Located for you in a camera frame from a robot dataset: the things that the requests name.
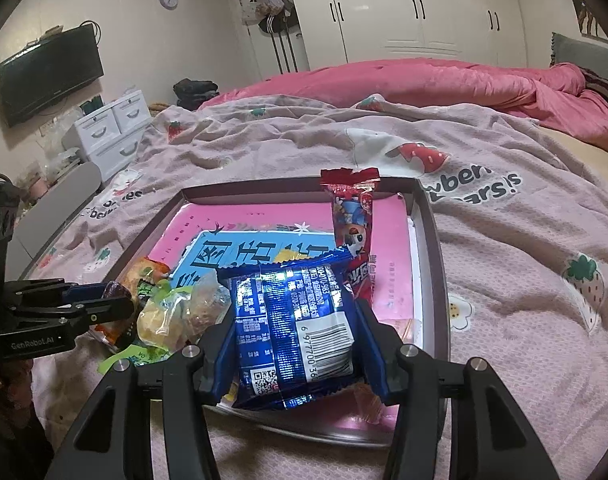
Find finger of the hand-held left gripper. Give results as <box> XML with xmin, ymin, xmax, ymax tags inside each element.
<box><xmin>6</xmin><ymin>279</ymin><xmax>109</xmax><ymax>307</ymax></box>
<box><xmin>8</xmin><ymin>296</ymin><xmax>134</xmax><ymax>341</ymax></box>

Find orange biscuit packet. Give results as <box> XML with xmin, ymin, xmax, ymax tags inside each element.
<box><xmin>96</xmin><ymin>257</ymin><xmax>172</xmax><ymax>356</ymax></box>

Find hanging dark clothes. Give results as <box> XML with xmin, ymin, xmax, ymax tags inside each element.
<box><xmin>241</xmin><ymin>0</ymin><xmax>305</xmax><ymax>76</ymax></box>

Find tree wall poster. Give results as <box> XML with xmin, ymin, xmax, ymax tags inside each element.
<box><xmin>566</xmin><ymin>0</ymin><xmax>608</xmax><ymax>41</ymax></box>

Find blue snack packet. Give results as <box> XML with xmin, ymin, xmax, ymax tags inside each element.
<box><xmin>216</xmin><ymin>247</ymin><xmax>357</xmax><ymax>411</ymax></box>

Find strawberry printed blanket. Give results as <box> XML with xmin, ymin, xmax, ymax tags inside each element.
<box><xmin>14</xmin><ymin>95</ymin><xmax>608</xmax><ymax>480</ymax></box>

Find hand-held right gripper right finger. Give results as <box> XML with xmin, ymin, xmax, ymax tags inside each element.
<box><xmin>356</xmin><ymin>305</ymin><xmax>555</xmax><ymax>480</ymax></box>

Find black wall television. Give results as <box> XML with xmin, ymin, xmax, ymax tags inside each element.
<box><xmin>0</xmin><ymin>25</ymin><xmax>104</xmax><ymax>128</ymax></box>

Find red snack packet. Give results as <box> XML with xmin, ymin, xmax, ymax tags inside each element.
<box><xmin>320</xmin><ymin>167</ymin><xmax>382</xmax><ymax>306</ymax></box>

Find person's left hand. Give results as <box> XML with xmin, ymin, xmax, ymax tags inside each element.
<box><xmin>0</xmin><ymin>360</ymin><xmax>37</xmax><ymax>441</ymax></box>

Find bright green label packet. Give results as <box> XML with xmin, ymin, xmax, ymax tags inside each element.
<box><xmin>98</xmin><ymin>347</ymin><xmax>159</xmax><ymax>375</ymax></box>

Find grey padded headboard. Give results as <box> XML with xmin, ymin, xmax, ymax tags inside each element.
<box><xmin>549</xmin><ymin>32</ymin><xmax>608</xmax><ymax>68</ymax></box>

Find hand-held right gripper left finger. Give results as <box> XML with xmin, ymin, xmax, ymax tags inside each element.
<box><xmin>58</xmin><ymin>317</ymin><xmax>235</xmax><ymax>480</ymax></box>

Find dark purple shallow box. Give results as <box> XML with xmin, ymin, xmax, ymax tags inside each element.
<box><xmin>96</xmin><ymin>176</ymin><xmax>452</xmax><ymax>450</ymax></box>

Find white drawer cabinet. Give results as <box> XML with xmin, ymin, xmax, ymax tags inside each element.
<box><xmin>61</xmin><ymin>90</ymin><xmax>152</xmax><ymax>183</ymax></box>

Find white wardrobe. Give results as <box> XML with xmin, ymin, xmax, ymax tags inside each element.
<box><xmin>284</xmin><ymin>0</ymin><xmax>530</xmax><ymax>72</ymax></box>

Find clear candy packet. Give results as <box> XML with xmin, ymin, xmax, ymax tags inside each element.
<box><xmin>184</xmin><ymin>272</ymin><xmax>232</xmax><ymax>336</ymax></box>

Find dark striped pillow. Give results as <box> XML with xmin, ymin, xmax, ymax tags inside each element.
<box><xmin>579</xmin><ymin>69</ymin><xmax>608</xmax><ymax>106</ymax></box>

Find pink picture book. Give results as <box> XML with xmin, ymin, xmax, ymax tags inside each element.
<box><xmin>148</xmin><ymin>195</ymin><xmax>417</xmax><ymax>441</ymax></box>

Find yellow jelly packet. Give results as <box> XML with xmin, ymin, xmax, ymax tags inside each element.
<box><xmin>136</xmin><ymin>280</ymin><xmax>195</xmax><ymax>351</ymax></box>

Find beige bed sheet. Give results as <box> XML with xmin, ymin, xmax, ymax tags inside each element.
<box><xmin>539</xmin><ymin>125</ymin><xmax>608</xmax><ymax>171</ymax></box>

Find pink quilt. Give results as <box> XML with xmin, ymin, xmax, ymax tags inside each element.
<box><xmin>196</xmin><ymin>58</ymin><xmax>608</xmax><ymax>153</ymax></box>

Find dark clothes pile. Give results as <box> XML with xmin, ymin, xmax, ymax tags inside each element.
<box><xmin>174</xmin><ymin>78</ymin><xmax>219</xmax><ymax>111</ymax></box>

